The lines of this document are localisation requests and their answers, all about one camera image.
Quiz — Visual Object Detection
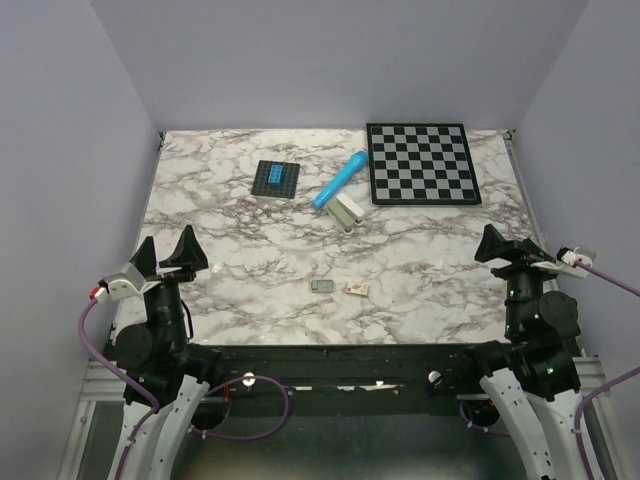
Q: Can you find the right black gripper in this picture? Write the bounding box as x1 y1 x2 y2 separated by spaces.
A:
475 222 568 335

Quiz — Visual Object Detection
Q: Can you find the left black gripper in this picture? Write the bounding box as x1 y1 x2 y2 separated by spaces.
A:
130 224 208 349

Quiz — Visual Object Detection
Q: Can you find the white staple box sleeve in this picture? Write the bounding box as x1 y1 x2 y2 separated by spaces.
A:
345 282 369 297

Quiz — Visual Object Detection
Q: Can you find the cream plastic piece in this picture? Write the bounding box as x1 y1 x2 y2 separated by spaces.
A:
326 200 356 234

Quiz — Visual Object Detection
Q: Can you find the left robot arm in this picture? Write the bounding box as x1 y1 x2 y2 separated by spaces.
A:
104 226 222 479

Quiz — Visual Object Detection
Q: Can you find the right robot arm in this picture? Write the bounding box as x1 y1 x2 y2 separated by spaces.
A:
459 224 603 479

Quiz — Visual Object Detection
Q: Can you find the dark grey lego baseplate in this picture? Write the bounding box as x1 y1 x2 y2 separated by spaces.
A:
251 160 300 199

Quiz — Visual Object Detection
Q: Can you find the black white chessboard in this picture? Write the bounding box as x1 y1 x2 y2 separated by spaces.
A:
366 122 482 206

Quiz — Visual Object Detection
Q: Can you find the blue lego brick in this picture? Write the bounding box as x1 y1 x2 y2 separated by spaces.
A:
267 164 283 188

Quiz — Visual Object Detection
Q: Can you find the blue marker pen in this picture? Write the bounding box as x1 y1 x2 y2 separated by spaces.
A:
312 151 368 209

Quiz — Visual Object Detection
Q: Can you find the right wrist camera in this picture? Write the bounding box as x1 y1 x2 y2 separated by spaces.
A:
531 245 597 279

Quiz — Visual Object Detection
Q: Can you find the aluminium rail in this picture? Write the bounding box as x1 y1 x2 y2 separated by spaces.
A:
80 356 607 402

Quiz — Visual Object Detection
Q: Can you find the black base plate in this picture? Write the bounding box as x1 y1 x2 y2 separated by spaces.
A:
196 344 481 419

